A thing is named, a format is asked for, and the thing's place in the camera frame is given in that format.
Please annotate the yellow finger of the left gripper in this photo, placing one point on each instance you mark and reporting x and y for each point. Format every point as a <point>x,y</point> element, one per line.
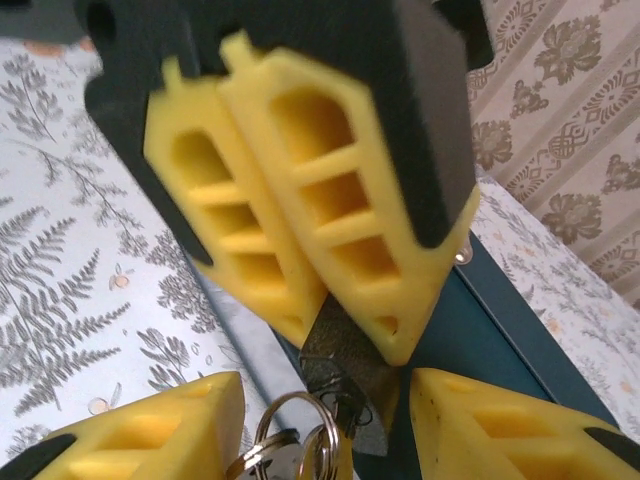
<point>390,300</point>
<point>280,300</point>

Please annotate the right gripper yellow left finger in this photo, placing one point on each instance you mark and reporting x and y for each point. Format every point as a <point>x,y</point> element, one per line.
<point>190,450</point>

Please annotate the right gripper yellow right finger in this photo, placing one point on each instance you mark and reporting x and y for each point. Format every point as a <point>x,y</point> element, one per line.
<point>450,435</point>

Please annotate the starry night print tin box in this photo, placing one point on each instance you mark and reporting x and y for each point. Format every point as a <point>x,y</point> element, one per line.
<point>500,340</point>

